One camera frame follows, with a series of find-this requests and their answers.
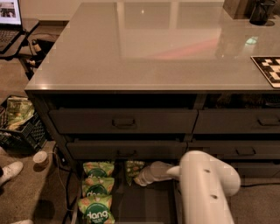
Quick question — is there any black mesh cup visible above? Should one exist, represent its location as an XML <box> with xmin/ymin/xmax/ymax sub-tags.
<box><xmin>249</xmin><ymin>0</ymin><xmax>277</xmax><ymax>26</ymax></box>

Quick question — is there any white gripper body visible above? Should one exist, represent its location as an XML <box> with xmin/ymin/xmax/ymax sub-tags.
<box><xmin>134</xmin><ymin>161</ymin><xmax>172</xmax><ymax>186</ymax></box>

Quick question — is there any middle right drawer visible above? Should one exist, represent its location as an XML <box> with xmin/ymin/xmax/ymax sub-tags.
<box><xmin>188</xmin><ymin>141</ymin><xmax>280</xmax><ymax>160</ymax></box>

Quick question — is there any top right drawer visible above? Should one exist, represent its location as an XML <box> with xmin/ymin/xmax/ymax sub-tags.
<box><xmin>193</xmin><ymin>108</ymin><xmax>280</xmax><ymax>134</ymax></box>

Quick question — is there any black white fiducial marker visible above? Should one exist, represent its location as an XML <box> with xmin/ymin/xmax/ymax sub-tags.
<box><xmin>251</xmin><ymin>56</ymin><xmax>280</xmax><ymax>88</ymax></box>

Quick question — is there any black power cable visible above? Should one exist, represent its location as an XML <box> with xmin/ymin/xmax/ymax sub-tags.
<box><xmin>240</xmin><ymin>182</ymin><xmax>280</xmax><ymax>188</ymax></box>

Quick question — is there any green jalapeno chip bag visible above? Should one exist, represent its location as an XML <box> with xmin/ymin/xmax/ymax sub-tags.
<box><xmin>125</xmin><ymin>160</ymin><xmax>145</xmax><ymax>186</ymax></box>

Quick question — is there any top green dang bag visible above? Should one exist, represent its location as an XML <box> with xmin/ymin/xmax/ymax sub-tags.
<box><xmin>83</xmin><ymin>162</ymin><xmax>115</xmax><ymax>178</ymax></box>

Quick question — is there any green chip bag in crate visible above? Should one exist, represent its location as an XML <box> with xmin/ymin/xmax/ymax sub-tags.
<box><xmin>6</xmin><ymin>96</ymin><xmax>35</xmax><ymax>130</ymax></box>

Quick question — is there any white cable on floor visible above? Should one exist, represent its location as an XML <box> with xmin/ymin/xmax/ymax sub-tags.
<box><xmin>47</xmin><ymin>143</ymin><xmax>75</xmax><ymax>213</ymax></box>

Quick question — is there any middle green dang bag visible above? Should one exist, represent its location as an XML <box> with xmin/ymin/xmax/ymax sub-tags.
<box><xmin>82</xmin><ymin>177</ymin><xmax>115</xmax><ymax>197</ymax></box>

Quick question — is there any white sneaker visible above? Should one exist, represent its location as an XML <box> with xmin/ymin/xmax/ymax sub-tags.
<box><xmin>0</xmin><ymin>161</ymin><xmax>24</xmax><ymax>186</ymax></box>

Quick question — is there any middle left drawer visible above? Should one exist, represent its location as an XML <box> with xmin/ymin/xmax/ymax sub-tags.
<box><xmin>66</xmin><ymin>141</ymin><xmax>186</xmax><ymax>160</ymax></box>

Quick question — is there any top left drawer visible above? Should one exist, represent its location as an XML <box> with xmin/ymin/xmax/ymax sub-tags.
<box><xmin>49</xmin><ymin>108</ymin><xmax>198</xmax><ymax>134</ymax></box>

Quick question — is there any open laptop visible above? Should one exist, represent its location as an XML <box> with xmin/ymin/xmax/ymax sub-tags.
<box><xmin>0</xmin><ymin>0</ymin><xmax>23</xmax><ymax>53</ymax></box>

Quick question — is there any bottom green dang bag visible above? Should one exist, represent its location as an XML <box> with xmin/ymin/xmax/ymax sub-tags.
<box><xmin>78</xmin><ymin>194</ymin><xmax>115</xmax><ymax>224</ymax></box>

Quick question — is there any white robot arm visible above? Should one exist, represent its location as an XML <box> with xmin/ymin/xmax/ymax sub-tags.
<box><xmin>135</xmin><ymin>150</ymin><xmax>241</xmax><ymax>224</ymax></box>

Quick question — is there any green dang bag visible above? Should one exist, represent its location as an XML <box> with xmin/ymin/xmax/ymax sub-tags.
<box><xmin>82</xmin><ymin>177</ymin><xmax>115</xmax><ymax>197</ymax></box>
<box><xmin>83</xmin><ymin>162</ymin><xmax>115</xmax><ymax>178</ymax></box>
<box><xmin>78</xmin><ymin>194</ymin><xmax>115</xmax><ymax>224</ymax></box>

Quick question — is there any open bottom left drawer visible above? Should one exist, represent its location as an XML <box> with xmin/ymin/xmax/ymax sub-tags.
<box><xmin>70</xmin><ymin>160</ymin><xmax>184</xmax><ymax>224</ymax></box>

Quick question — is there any black plastic crate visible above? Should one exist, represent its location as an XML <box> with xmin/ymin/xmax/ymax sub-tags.
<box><xmin>0</xmin><ymin>95</ymin><xmax>48</xmax><ymax>154</ymax></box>

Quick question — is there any white paper cup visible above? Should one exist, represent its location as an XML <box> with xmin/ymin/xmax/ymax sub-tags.
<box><xmin>33</xmin><ymin>151</ymin><xmax>49</xmax><ymax>167</ymax></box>

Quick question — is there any brown box on counter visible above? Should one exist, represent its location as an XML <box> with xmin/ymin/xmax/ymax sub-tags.
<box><xmin>223</xmin><ymin>0</ymin><xmax>255</xmax><ymax>19</ymax></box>

